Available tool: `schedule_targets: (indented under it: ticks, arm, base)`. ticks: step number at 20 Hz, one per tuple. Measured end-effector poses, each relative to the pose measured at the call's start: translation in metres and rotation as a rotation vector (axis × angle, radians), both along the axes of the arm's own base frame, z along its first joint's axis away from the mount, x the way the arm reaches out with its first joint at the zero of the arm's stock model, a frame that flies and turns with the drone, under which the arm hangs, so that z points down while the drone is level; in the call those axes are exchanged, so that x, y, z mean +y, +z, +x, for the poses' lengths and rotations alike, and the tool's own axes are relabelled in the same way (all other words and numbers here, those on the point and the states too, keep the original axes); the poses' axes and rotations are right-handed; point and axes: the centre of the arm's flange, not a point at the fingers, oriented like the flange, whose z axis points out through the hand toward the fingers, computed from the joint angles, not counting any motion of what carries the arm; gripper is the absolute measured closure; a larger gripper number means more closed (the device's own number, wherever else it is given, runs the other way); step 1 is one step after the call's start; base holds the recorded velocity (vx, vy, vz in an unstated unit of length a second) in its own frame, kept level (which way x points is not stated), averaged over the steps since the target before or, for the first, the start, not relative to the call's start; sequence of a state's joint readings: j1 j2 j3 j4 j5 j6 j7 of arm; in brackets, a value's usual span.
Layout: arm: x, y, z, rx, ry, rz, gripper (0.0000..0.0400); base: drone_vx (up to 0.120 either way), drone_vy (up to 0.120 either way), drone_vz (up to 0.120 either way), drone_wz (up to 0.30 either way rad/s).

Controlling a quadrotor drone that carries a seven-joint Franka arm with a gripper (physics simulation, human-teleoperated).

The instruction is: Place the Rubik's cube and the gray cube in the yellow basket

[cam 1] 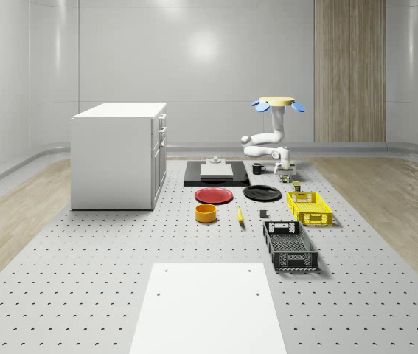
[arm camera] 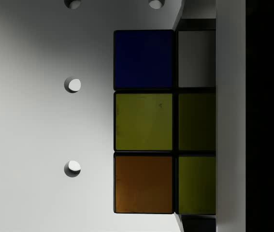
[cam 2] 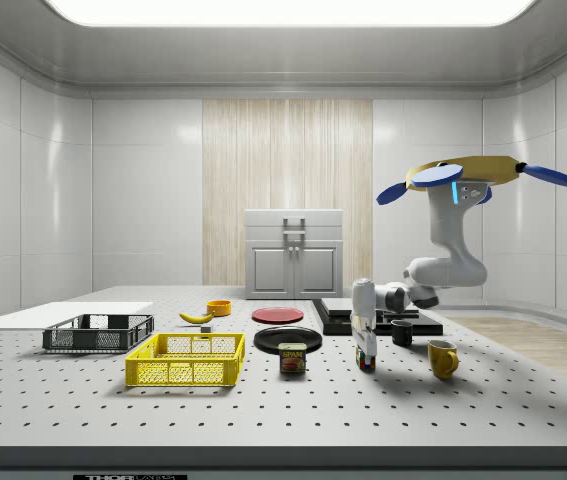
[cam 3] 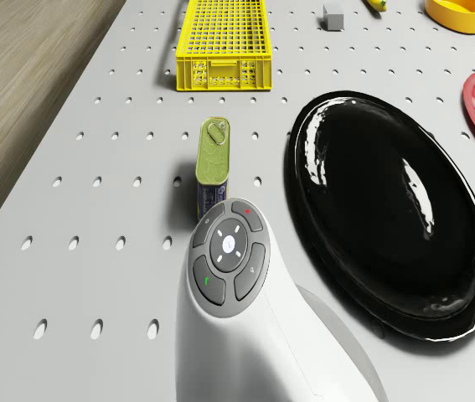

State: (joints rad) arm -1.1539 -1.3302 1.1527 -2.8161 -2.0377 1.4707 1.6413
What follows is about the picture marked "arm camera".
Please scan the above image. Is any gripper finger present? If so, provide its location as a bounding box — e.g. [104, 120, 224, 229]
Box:
[174, 0, 216, 31]
[174, 213, 216, 232]

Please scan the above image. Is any puzzle cube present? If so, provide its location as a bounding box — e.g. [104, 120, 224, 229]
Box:
[113, 29, 216, 215]

